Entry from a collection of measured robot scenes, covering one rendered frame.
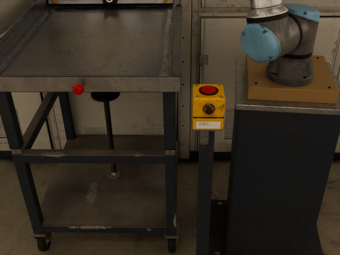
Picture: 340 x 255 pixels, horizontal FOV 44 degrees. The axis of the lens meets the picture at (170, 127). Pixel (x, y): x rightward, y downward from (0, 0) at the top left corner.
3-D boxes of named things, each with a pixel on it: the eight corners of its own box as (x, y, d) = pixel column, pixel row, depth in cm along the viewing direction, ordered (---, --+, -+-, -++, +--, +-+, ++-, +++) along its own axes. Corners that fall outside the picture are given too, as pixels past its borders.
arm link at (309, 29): (321, 48, 130) (330, 5, 123) (296, 60, 123) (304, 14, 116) (289, 37, 138) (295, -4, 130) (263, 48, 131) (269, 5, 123)
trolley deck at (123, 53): (181, 92, 129) (181, 75, 125) (-17, 92, 131) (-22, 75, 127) (182, 18, 185) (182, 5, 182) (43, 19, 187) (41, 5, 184)
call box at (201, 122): (223, 132, 109) (225, 97, 103) (192, 131, 109) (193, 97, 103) (220, 115, 115) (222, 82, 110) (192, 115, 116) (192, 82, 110)
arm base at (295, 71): (312, 68, 141) (317, 40, 135) (313, 89, 129) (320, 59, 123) (266, 64, 144) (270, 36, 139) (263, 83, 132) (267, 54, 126)
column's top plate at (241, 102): (328, 67, 156) (330, 62, 155) (349, 116, 127) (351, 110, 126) (235, 63, 160) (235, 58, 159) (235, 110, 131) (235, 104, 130)
